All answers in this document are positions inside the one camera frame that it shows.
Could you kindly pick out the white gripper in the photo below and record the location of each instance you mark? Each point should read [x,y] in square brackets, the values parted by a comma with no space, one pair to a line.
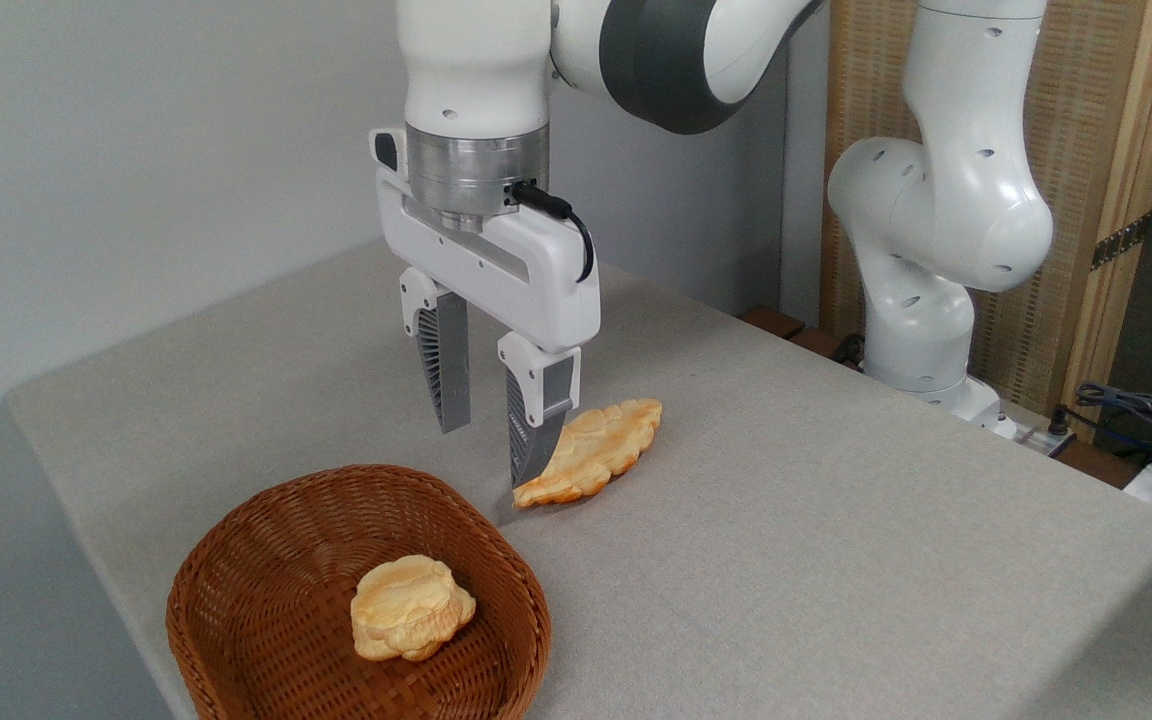
[526,275]

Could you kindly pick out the round golden bread bun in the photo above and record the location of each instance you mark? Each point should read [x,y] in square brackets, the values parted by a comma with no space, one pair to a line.
[406,605]

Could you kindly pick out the grey tablecloth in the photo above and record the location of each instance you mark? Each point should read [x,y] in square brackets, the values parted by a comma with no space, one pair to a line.
[786,560]

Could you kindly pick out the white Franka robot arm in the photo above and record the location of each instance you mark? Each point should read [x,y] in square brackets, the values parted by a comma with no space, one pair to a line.
[476,60]

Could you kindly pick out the brown wicker basket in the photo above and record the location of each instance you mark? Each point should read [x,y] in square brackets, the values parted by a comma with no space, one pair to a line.
[266,600]

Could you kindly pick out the long golden croissant bread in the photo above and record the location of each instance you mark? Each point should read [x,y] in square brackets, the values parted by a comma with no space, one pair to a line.
[601,440]

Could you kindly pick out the woven wooden folding screen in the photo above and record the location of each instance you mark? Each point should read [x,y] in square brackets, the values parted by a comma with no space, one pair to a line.
[1086,100]

